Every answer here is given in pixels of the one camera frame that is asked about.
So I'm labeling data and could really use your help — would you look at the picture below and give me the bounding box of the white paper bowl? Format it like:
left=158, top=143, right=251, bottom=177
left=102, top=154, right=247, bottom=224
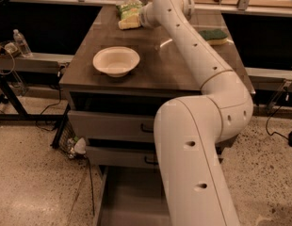
left=92, top=46, right=140, bottom=77

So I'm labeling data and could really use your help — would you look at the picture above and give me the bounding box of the top grey drawer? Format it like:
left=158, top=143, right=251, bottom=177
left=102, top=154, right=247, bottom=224
left=68, top=110, right=154, bottom=143

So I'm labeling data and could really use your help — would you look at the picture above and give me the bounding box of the grey drawer cabinet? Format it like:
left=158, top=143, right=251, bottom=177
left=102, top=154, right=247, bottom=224
left=60, top=7, right=253, bottom=168

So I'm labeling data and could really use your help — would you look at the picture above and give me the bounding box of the black drawer handle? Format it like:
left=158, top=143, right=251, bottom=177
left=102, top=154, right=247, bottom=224
left=144, top=156, right=158, bottom=166
left=140, top=123, right=154, bottom=133

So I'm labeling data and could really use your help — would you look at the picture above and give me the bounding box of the bottom open grey drawer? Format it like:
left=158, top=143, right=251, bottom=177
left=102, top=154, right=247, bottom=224
left=93, top=167, right=171, bottom=226

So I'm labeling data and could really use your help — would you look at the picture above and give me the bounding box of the black metal side table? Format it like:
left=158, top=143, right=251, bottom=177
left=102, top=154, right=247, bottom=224
left=0, top=40, right=74, bottom=124

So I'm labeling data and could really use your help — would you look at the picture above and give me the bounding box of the black wire waste basket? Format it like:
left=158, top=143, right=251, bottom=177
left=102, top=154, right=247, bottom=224
left=59, top=121, right=87, bottom=159

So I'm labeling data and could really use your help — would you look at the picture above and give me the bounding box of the black floor cable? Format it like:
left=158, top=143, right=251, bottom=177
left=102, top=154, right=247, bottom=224
left=35, top=67, right=66, bottom=133

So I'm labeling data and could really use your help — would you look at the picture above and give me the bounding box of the clear plastic water bottle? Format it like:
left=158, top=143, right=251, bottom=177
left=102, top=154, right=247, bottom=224
left=13, top=29, right=32, bottom=57

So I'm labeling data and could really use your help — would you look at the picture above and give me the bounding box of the black top drawer handle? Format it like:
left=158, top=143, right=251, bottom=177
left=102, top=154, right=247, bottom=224
left=140, top=123, right=154, bottom=133

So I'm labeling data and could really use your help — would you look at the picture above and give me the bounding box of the green and yellow sponge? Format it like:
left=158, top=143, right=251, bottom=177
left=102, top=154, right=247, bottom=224
left=199, top=29, right=228, bottom=45

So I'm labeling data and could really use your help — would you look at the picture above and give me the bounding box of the green jalapeno chip bag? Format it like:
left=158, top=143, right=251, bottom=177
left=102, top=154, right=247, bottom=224
left=116, top=0, right=143, bottom=20

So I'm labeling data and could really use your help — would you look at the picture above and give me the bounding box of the black middle drawer handle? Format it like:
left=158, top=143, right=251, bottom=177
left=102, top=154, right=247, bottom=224
left=144, top=156, right=158, bottom=166

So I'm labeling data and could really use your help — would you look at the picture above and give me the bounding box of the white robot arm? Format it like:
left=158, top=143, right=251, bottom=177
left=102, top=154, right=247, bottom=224
left=139, top=0, right=253, bottom=226

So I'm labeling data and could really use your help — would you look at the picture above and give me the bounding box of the middle grey drawer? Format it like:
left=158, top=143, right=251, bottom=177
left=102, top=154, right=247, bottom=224
left=87, top=146, right=158, bottom=169

